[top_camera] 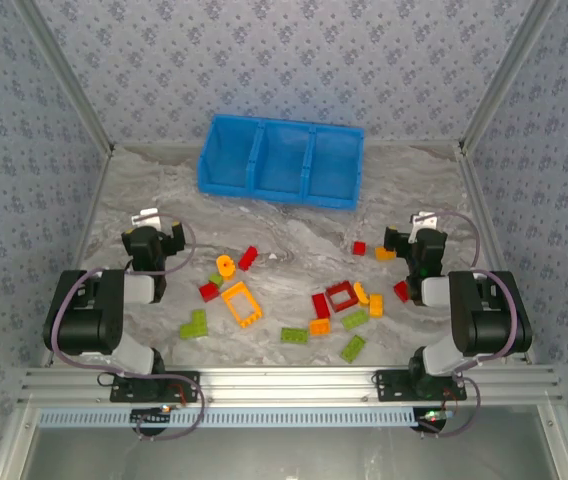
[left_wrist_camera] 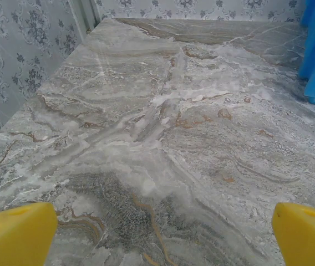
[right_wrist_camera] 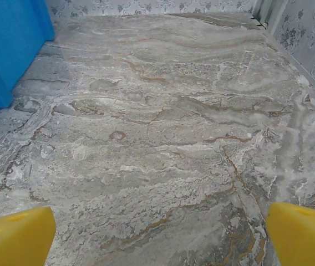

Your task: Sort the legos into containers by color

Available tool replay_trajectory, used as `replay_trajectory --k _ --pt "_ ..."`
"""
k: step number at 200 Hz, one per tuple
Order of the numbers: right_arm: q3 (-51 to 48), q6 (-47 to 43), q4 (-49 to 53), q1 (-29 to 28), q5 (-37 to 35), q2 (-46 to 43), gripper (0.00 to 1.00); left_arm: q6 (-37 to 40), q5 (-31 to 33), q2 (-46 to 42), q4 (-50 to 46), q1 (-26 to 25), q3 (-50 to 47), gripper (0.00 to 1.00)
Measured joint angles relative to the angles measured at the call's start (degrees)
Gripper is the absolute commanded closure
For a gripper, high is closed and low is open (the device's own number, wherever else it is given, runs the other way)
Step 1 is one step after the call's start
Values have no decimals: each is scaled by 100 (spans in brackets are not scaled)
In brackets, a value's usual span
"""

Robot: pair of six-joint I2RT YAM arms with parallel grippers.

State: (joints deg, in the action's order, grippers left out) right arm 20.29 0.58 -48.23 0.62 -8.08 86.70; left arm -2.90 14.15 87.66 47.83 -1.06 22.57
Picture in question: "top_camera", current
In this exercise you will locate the aluminium frame post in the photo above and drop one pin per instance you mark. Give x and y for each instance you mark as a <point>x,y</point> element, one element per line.
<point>505,75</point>
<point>68,75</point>

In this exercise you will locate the aluminium lower frame beam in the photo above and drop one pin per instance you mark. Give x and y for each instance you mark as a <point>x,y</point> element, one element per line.
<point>14,445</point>
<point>560,445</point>

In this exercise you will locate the red square lego brick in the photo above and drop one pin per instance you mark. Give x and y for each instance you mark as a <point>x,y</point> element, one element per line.
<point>208,292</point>

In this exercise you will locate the small green lego brick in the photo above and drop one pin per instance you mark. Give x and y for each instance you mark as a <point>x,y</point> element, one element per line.
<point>216,279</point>

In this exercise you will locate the small red lego brick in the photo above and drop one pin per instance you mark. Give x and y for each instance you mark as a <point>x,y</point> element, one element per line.
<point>359,248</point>

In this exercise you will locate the orange lego window frame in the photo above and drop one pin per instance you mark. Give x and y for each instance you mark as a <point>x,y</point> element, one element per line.
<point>251,319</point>

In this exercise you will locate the orange lego brick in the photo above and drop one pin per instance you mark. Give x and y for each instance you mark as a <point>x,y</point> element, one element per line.
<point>375,306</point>
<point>320,327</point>
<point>384,255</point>
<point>362,294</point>

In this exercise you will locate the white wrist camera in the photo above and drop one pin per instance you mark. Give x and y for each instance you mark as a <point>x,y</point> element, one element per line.
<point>146,216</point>
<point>424,220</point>

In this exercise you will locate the dark red lego frame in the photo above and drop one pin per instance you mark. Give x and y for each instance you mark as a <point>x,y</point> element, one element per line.
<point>339,286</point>

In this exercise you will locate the small LED circuit board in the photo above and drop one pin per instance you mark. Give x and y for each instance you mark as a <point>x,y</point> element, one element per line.
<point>146,419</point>
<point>431,417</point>

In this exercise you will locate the green flat lego plate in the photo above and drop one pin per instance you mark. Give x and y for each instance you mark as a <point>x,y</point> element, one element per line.
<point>294,335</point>

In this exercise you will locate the orange round-hole lego piece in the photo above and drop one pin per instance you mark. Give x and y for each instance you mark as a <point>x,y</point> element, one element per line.
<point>226,270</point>

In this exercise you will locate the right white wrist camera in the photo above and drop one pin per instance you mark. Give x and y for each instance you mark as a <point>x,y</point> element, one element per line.
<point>424,220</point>

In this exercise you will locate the aluminium extrusion rail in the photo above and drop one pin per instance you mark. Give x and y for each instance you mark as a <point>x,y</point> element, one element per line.
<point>289,385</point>

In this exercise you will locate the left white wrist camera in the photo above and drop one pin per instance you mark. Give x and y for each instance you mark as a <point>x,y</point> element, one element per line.
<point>146,216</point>

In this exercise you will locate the green L-shaped lego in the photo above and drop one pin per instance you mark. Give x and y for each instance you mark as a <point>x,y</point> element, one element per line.
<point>195,326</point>

